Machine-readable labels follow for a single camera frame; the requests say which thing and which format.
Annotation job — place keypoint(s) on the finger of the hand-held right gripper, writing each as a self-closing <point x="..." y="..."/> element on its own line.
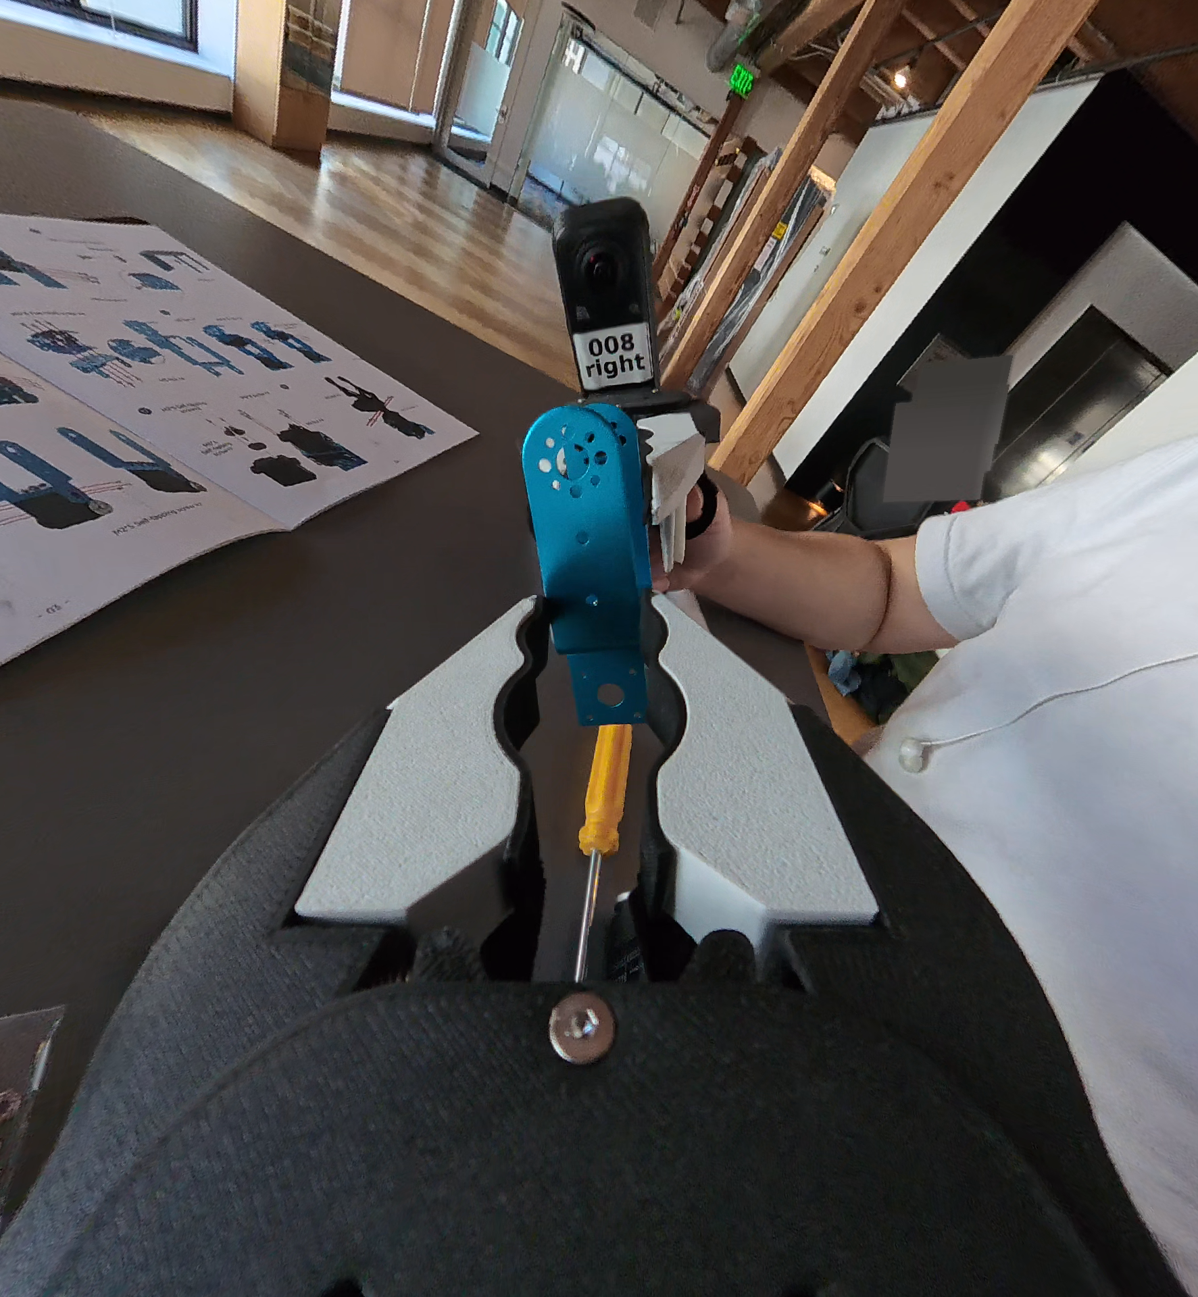
<point x="676" y="466"/>

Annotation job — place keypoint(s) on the thick wooden post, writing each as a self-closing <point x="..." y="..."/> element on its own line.
<point x="913" y="203"/>

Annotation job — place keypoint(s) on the blue metal bracket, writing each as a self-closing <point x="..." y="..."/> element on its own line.
<point x="589" y="546"/>

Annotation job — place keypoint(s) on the square wooden pillar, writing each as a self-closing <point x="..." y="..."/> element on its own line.
<point x="280" y="70"/>

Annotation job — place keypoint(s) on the open instruction booklet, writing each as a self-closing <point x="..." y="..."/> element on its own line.
<point x="153" y="406"/>

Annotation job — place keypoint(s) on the dark grey desk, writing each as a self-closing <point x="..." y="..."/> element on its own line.
<point x="204" y="709"/>

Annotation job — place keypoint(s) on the large window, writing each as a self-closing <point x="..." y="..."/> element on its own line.
<point x="103" y="15"/>

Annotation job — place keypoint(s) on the green exit sign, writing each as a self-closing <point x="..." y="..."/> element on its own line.
<point x="743" y="81"/>

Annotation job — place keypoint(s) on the black servo motor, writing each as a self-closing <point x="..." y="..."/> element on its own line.
<point x="627" y="937"/>

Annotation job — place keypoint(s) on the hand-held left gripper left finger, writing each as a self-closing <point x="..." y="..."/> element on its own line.
<point x="427" y="810"/>

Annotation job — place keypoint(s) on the scattered small clear parts bags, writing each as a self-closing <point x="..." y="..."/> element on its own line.
<point x="1" y="1064"/>

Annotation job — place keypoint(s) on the white t-shirt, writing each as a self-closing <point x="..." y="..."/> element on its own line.
<point x="1065" y="810"/>

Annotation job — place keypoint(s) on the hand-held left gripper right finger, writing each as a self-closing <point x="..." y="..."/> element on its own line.
<point x="761" y="810"/>

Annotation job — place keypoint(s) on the person's right hand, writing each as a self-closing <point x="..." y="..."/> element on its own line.
<point x="710" y="567"/>

